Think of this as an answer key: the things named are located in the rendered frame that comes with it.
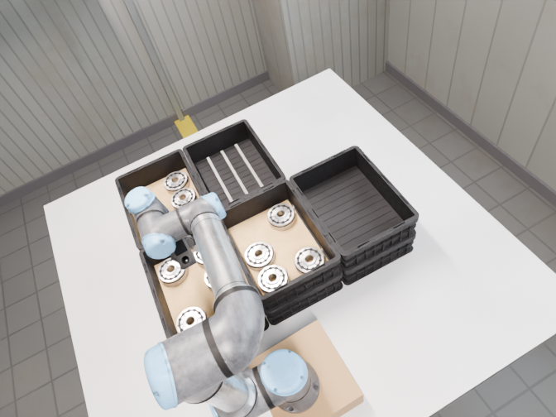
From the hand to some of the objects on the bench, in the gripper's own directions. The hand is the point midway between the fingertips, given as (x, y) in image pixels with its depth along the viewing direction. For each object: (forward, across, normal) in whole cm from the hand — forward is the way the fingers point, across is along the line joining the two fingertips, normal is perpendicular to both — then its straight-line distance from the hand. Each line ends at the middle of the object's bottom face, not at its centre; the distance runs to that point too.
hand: (197, 260), depth 139 cm
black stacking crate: (+37, -52, 0) cm, 64 cm away
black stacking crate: (+33, -22, 0) cm, 40 cm away
